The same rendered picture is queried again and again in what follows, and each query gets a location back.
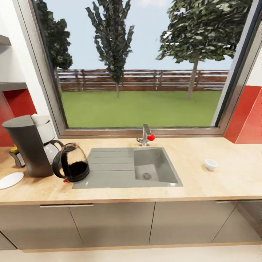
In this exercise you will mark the coffee cup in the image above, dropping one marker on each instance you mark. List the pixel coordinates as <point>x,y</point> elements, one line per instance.
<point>211,164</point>

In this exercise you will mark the electric kettle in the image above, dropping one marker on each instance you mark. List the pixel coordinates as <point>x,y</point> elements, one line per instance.
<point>73,162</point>

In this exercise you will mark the saucer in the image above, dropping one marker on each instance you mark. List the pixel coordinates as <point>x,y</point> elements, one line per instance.
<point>11,180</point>

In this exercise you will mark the coffee maker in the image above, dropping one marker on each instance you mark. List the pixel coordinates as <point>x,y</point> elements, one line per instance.
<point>35,144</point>

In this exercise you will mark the paper coffee filter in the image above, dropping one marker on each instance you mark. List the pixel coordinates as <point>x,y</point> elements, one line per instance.
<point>40,120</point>

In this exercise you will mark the drop in sink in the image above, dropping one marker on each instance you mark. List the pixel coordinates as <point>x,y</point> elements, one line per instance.
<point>124,167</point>

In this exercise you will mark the bottle of coffee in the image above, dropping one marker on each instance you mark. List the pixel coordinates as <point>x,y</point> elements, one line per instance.
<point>18,158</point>

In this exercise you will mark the cabinet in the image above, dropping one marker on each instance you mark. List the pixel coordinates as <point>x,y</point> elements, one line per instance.
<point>64,226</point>

